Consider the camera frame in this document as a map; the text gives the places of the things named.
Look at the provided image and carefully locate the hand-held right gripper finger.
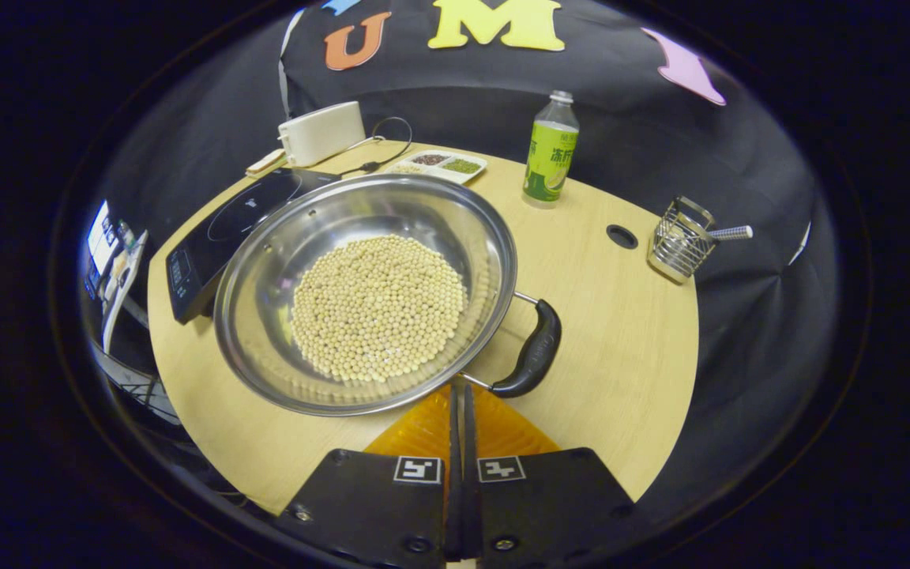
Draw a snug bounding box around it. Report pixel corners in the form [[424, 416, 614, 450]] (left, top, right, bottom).
[[462, 384, 636, 565], [276, 384, 463, 565]]

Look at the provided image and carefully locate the stainless steel pot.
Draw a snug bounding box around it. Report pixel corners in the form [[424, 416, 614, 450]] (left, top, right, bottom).
[[213, 173, 563, 418]]

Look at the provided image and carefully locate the black induction cooktop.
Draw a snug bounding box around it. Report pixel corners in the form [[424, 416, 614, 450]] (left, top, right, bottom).
[[165, 168, 341, 325]]

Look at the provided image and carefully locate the pile of soybeans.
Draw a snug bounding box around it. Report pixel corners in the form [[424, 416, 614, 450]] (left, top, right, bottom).
[[291, 234, 469, 385]]

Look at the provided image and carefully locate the white divided bean dish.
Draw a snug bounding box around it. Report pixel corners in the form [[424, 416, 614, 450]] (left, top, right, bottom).
[[386, 150, 487, 185]]

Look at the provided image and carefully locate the green label drink bottle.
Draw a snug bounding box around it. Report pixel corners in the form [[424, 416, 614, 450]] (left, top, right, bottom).
[[522, 90, 581, 208]]

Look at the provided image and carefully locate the white toaster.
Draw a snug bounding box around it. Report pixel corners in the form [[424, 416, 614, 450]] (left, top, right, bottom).
[[277, 101, 367, 168]]

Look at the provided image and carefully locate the metal wire basket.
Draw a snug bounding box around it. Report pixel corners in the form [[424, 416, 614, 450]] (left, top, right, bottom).
[[648, 196, 716, 284]]

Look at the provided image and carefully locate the black power cable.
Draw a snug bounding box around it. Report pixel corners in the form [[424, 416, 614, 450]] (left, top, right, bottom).
[[340, 117, 414, 176]]

